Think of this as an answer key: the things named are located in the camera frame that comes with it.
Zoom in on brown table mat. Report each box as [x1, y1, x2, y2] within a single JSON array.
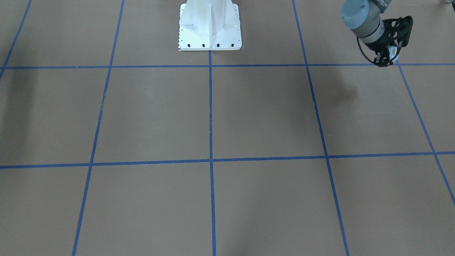
[[1, 0, 454, 256]]

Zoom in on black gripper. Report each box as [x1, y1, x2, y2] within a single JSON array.
[[369, 16, 414, 68]]

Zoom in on blue service bell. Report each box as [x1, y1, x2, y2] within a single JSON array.
[[388, 45, 401, 63]]

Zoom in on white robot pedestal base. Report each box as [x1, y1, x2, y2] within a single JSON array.
[[178, 0, 242, 51]]

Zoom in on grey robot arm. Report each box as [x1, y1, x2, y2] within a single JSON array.
[[340, 0, 414, 68]]

